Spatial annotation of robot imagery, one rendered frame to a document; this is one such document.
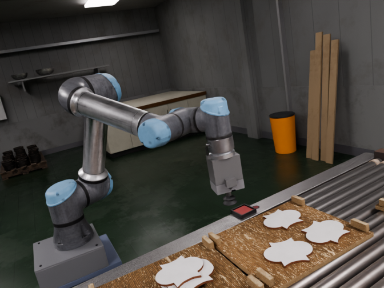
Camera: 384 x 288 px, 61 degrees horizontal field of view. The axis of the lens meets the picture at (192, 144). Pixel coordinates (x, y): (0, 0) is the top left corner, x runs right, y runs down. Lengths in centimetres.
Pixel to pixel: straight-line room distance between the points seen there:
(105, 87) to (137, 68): 767
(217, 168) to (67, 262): 66
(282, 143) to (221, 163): 400
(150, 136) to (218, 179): 23
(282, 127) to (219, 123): 396
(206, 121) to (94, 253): 67
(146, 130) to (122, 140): 562
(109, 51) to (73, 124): 201
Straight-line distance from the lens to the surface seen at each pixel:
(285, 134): 486
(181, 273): 101
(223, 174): 94
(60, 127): 848
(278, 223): 123
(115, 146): 644
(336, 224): 122
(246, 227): 124
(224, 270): 105
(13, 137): 847
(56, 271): 131
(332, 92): 436
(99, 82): 118
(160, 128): 83
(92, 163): 131
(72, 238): 134
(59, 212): 132
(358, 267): 109
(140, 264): 120
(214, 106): 89
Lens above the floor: 155
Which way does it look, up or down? 14 degrees down
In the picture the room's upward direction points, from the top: 10 degrees counter-clockwise
